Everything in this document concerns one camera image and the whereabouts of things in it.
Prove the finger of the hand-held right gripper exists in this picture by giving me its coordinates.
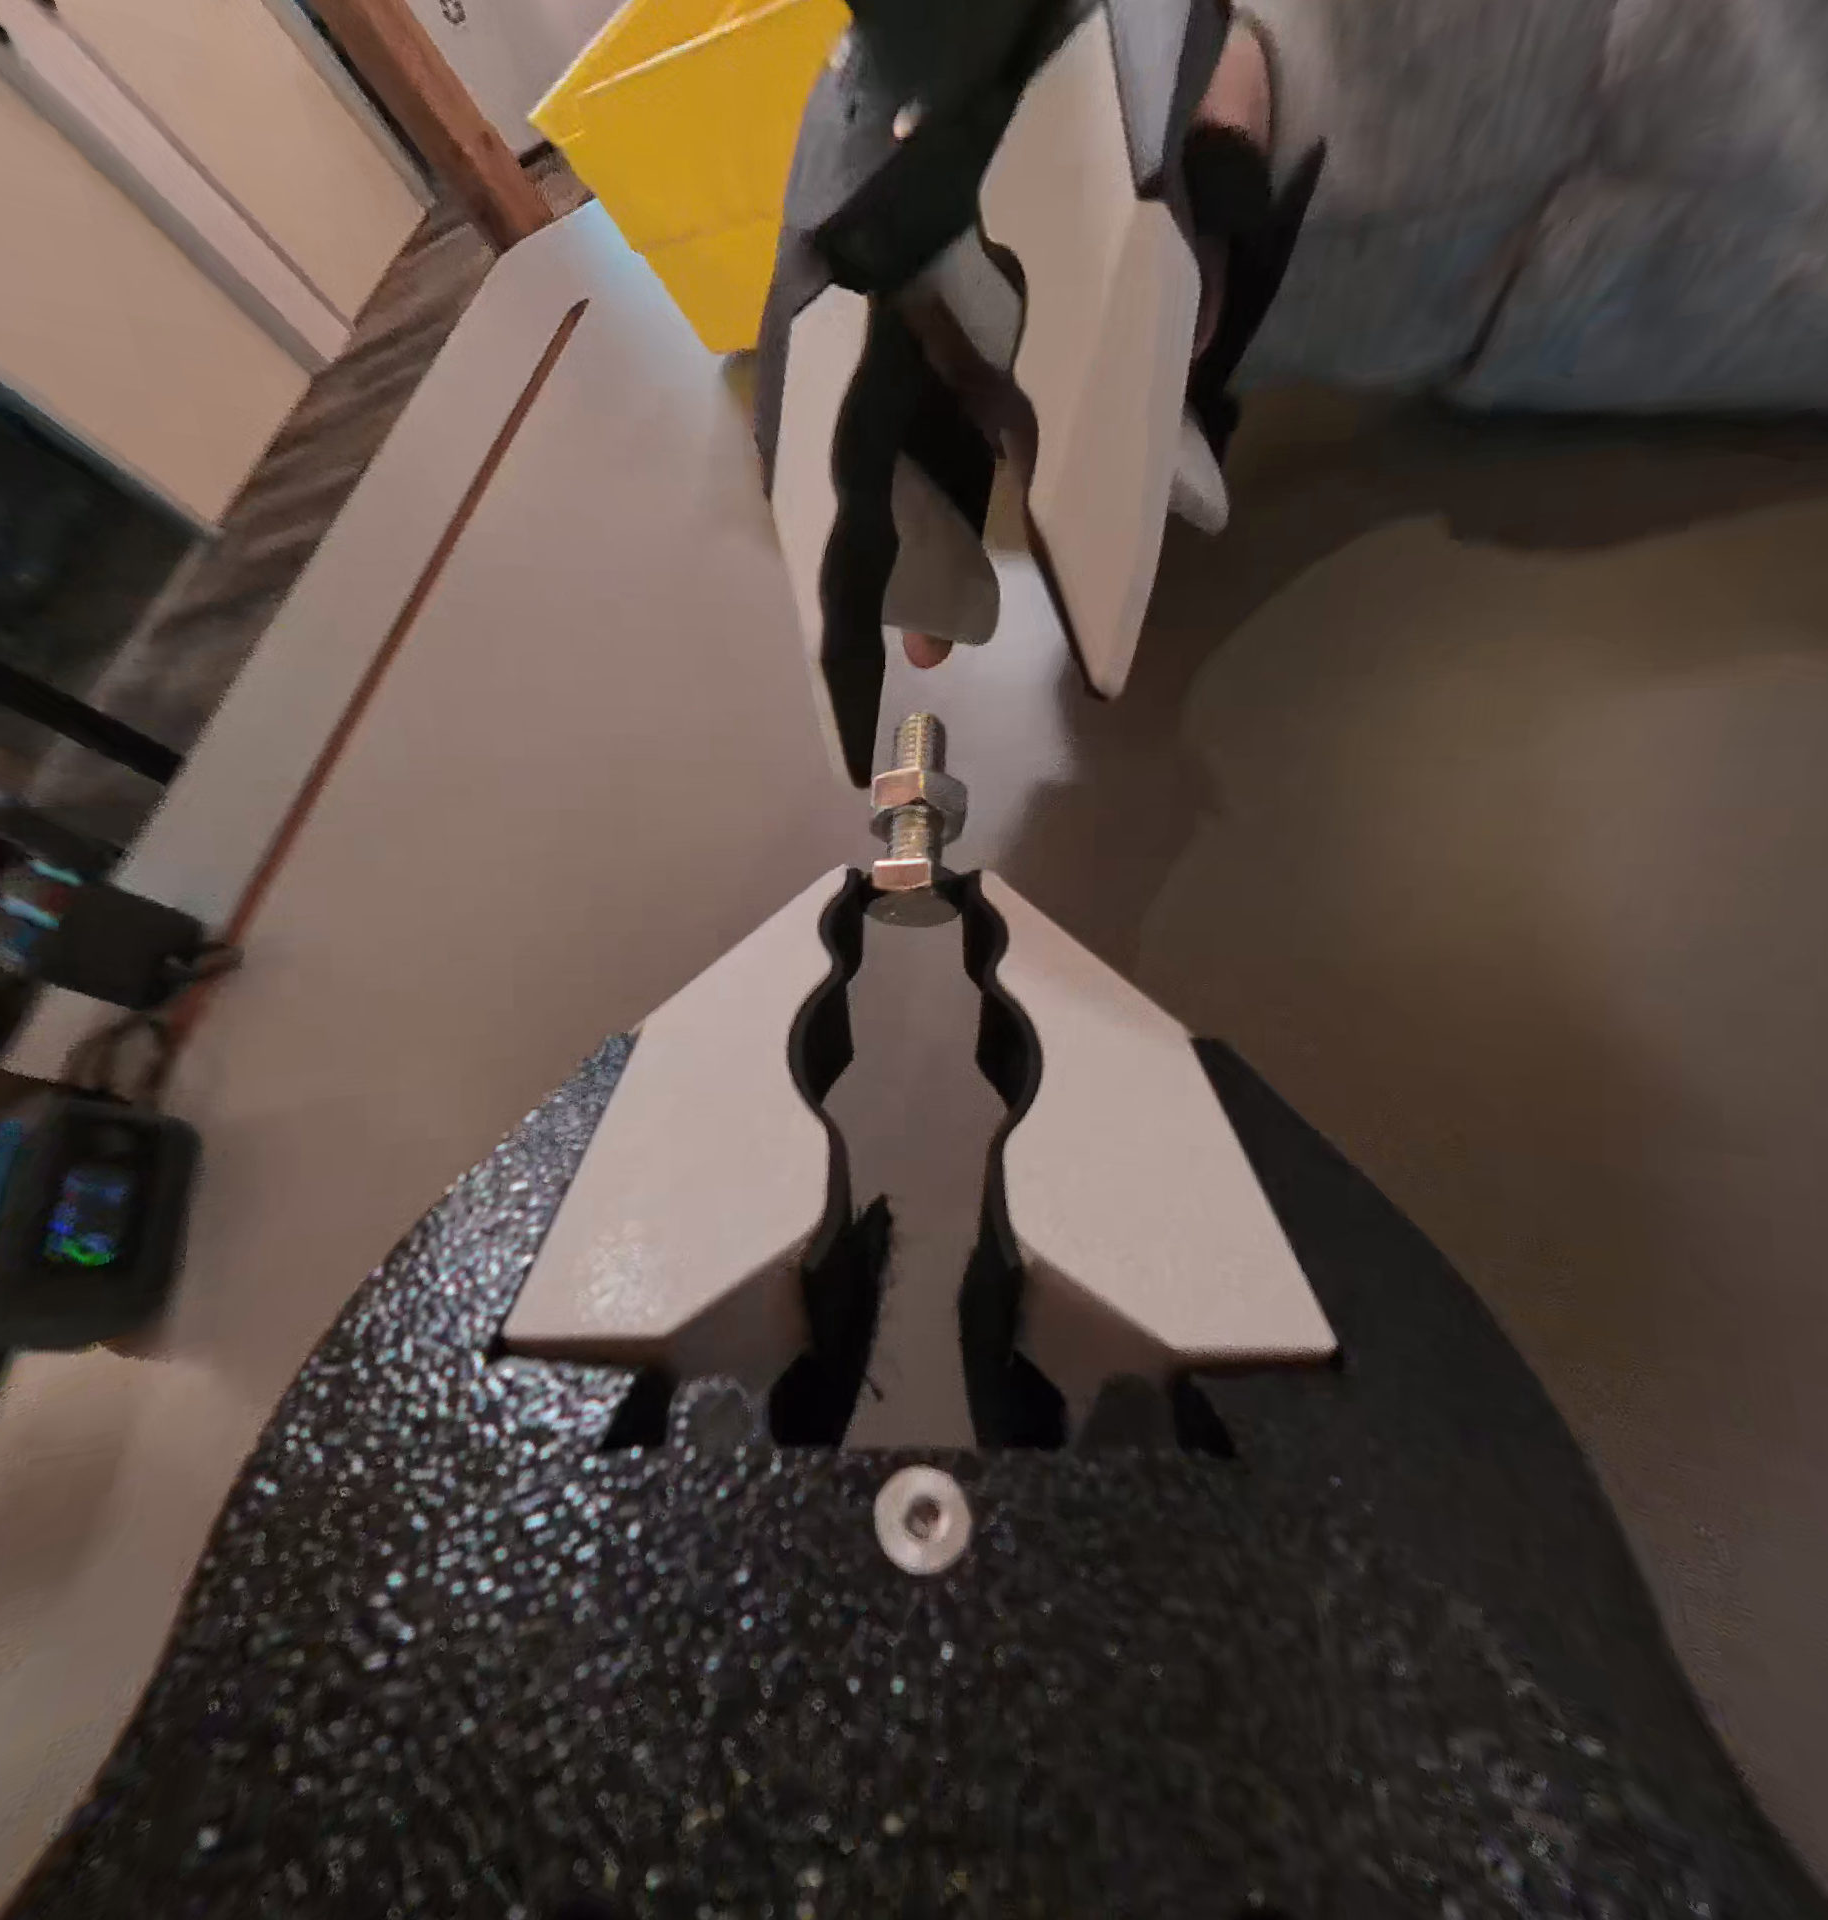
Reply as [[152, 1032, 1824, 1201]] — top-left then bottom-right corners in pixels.
[[764, 277, 1000, 788], [982, 0, 1234, 702]]

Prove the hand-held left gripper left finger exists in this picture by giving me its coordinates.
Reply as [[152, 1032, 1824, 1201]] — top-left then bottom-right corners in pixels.
[[502, 863, 871, 1380]]

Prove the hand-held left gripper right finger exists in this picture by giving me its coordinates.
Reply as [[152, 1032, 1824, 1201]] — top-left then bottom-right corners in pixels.
[[958, 867, 1339, 1380]]

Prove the silver hex bolt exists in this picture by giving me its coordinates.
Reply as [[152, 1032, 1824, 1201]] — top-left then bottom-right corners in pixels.
[[866, 707, 974, 932]]

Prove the person's right hand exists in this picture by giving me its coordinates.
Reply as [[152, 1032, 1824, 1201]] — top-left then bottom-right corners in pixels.
[[1191, 21, 1284, 369]]

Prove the yellow plastic bin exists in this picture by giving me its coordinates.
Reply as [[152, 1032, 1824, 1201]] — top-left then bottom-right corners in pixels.
[[527, 0, 854, 353]]

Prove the white storage box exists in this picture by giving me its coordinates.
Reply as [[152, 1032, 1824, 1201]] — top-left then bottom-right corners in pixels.
[[406, 0, 631, 151]]

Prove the thin wooden stick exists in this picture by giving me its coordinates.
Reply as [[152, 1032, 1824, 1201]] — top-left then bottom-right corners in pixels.
[[157, 298, 594, 1052]]

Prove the grey fluffy blanket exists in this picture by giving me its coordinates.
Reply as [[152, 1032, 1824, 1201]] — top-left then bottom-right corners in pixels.
[[1228, 0, 1828, 413]]

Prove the black device with screen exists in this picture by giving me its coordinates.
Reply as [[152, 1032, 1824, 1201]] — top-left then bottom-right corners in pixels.
[[0, 1086, 204, 1352]]

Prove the black pouch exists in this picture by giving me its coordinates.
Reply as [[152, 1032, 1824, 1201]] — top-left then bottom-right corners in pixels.
[[44, 884, 211, 1010]]

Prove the cream cabinet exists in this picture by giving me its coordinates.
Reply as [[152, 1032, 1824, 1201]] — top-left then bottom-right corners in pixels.
[[0, 0, 434, 526]]

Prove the dark storage shelf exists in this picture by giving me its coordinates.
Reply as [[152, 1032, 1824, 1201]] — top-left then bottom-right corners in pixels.
[[0, 352, 211, 781]]

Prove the black lanyard cord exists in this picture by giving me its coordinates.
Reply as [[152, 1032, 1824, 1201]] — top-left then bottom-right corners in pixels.
[[67, 936, 249, 1096]]

